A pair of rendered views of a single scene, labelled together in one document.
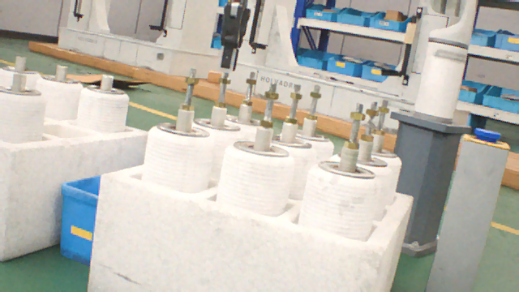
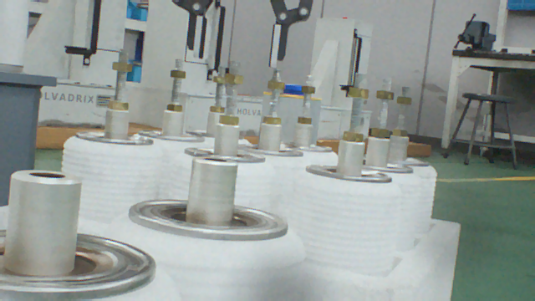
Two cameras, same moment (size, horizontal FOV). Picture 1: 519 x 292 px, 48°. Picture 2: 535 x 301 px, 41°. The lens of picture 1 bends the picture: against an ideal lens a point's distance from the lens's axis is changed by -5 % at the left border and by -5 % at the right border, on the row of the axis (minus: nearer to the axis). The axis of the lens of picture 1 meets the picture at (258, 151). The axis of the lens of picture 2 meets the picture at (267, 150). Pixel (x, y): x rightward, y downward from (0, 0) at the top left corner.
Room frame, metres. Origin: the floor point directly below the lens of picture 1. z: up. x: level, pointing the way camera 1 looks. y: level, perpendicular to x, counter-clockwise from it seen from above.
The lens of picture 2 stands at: (0.90, 0.74, 0.32)
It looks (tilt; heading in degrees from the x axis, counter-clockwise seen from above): 5 degrees down; 271
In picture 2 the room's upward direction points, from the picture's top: 7 degrees clockwise
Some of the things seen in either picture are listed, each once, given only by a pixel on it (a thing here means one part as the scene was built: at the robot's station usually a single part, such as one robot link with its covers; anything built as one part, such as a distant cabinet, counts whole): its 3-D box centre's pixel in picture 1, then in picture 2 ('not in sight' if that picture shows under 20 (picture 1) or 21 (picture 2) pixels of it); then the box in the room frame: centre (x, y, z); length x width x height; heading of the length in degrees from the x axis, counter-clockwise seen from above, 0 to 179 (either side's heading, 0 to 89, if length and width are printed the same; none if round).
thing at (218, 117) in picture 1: (218, 118); (226, 142); (0.95, 0.07, 0.26); 0.02 x 0.02 x 0.03
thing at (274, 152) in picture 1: (261, 149); (375, 166); (0.80, 0.00, 0.25); 0.08 x 0.08 x 0.01
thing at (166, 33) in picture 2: not in sight; (259, 65); (1.10, -3.34, 0.45); 1.51 x 0.57 x 0.74; 50
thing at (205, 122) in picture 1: (216, 126); (225, 156); (0.95, 0.07, 0.25); 0.08 x 0.08 x 0.01
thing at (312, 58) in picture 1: (323, 60); not in sight; (6.97, -0.53, 0.36); 0.50 x 0.38 x 0.21; 140
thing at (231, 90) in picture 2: (222, 93); (231, 101); (0.95, 0.07, 0.30); 0.01 x 0.01 x 0.08; 74
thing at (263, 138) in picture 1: (263, 140); (377, 154); (0.80, 0.00, 0.26); 0.02 x 0.02 x 0.03
